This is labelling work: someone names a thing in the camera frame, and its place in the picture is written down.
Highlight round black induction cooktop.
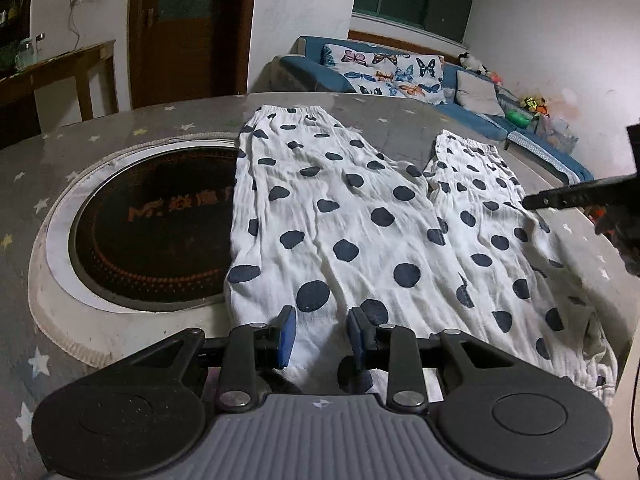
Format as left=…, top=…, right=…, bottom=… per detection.
left=45, top=135, right=241, bottom=313

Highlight clear plastic storage box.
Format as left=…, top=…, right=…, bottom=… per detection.
left=534, top=115, right=579, bottom=154

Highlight thin hanging cable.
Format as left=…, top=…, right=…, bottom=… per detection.
left=67, top=0, right=84, bottom=52

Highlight blue sofa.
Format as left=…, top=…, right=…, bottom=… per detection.
left=279, top=36, right=596, bottom=184

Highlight grey cushion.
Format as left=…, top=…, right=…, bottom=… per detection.
left=455, top=70, right=506, bottom=117

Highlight brown wooden door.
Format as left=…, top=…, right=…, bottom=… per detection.
left=128, top=0, right=261, bottom=109

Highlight white polka dot pants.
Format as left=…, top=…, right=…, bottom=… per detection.
left=222, top=104, right=619, bottom=408

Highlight green toy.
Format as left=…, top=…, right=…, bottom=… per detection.
left=506, top=107, right=534, bottom=129

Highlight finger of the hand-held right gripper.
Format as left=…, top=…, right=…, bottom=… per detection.
left=522, top=177, right=620, bottom=211

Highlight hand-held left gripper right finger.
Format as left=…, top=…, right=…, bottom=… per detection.
left=348, top=307, right=525, bottom=413

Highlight grey star-patterned tablecloth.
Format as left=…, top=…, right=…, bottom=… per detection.
left=0, top=91, right=636, bottom=480

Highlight glass jar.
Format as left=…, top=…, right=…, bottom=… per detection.
left=15, top=33, right=46, bottom=70

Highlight butterfly print pillow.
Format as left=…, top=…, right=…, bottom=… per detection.
left=320, top=44, right=448, bottom=106

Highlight black and white plush toy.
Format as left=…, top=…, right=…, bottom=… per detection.
left=459, top=52, right=489, bottom=74

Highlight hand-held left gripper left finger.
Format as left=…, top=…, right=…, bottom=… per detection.
left=122, top=305, right=297, bottom=413

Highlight dark wooden shelf cabinet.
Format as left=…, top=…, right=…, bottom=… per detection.
left=0, top=0, right=37, bottom=77

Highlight pile of colourful toys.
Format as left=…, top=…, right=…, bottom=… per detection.
left=520, top=93, right=552, bottom=117

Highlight wooden side table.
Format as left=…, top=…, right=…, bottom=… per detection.
left=0, top=40, right=120, bottom=135

